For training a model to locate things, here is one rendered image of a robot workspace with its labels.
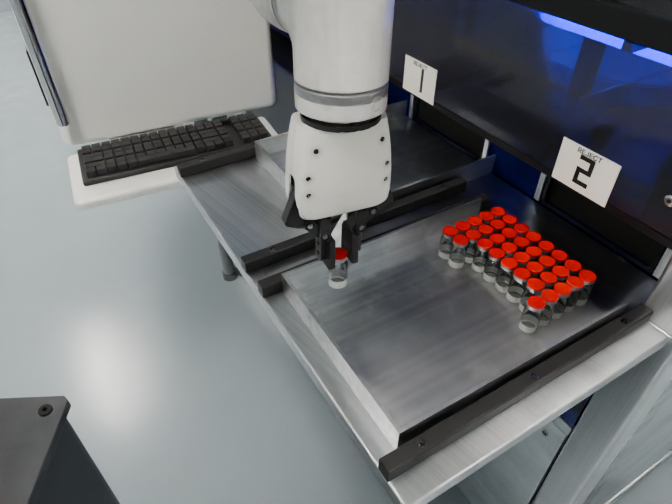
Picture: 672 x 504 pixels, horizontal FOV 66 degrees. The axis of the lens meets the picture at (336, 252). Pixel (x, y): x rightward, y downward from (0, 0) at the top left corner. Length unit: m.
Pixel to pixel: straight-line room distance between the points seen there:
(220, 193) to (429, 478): 0.56
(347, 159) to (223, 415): 1.25
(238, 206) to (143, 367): 1.05
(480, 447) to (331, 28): 0.42
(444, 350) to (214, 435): 1.08
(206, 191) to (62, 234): 1.61
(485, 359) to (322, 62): 0.39
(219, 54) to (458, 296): 0.81
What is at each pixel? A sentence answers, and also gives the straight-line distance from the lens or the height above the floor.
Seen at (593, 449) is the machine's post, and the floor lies 0.60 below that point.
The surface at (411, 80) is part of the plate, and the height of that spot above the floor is 1.01.
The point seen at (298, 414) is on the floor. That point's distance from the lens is 1.62.
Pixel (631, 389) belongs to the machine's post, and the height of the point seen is 0.77.
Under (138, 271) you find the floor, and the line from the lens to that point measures 2.15.
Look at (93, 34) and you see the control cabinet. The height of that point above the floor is 1.03.
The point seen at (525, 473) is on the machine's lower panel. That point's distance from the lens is 1.15.
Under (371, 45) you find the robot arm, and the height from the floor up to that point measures 1.23.
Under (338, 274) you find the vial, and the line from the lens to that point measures 0.58.
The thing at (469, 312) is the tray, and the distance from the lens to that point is 0.69.
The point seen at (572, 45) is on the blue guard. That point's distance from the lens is 0.72.
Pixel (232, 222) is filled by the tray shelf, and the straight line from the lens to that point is 0.82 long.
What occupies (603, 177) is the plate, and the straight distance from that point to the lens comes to 0.72.
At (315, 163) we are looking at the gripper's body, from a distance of 0.48.
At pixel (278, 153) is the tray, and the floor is 0.88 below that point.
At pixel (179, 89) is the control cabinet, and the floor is 0.89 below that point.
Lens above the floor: 1.37
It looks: 41 degrees down
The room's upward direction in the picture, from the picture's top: straight up
